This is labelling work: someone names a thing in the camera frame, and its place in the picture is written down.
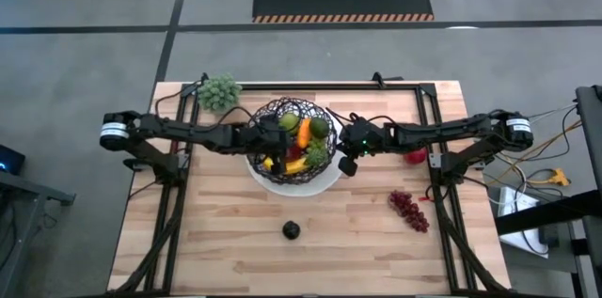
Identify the black side desk frame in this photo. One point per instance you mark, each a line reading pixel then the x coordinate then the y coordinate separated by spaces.
pixel 541 213

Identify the black device with blue light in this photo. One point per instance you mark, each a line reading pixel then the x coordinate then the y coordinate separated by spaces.
pixel 11 159

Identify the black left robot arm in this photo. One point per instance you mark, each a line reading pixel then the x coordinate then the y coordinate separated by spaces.
pixel 188 129

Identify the grey desk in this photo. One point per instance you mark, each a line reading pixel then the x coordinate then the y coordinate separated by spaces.
pixel 19 194

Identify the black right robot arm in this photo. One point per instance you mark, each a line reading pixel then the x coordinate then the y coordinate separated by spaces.
pixel 437 131

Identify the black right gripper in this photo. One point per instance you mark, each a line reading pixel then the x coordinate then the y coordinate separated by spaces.
pixel 349 140

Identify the white box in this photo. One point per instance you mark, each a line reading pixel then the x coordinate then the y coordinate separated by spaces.
pixel 512 204

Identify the green avocado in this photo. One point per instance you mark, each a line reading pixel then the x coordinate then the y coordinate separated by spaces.
pixel 319 127

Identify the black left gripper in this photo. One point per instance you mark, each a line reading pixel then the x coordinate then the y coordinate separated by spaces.
pixel 270 140

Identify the black plum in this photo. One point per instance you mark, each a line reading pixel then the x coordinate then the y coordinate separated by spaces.
pixel 291 230

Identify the red grape bunch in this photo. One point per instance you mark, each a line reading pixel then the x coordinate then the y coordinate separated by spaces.
pixel 409 211

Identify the black aluminium frame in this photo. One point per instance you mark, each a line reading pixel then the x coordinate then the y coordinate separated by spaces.
pixel 376 86

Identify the yellow banana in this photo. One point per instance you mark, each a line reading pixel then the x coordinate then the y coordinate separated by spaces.
pixel 296 167

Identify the potted green plant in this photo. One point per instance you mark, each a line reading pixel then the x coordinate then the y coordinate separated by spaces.
pixel 218 93

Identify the orange carrot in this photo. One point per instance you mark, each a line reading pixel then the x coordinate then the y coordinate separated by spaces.
pixel 304 133

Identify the white plate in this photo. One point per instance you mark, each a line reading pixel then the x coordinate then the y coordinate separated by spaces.
pixel 301 190

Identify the green grape bunch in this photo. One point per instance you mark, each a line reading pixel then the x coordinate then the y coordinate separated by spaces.
pixel 316 154

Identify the red pomegranate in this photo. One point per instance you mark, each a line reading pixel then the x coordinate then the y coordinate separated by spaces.
pixel 416 156

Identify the green pear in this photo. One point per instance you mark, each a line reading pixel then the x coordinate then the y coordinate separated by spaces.
pixel 289 122

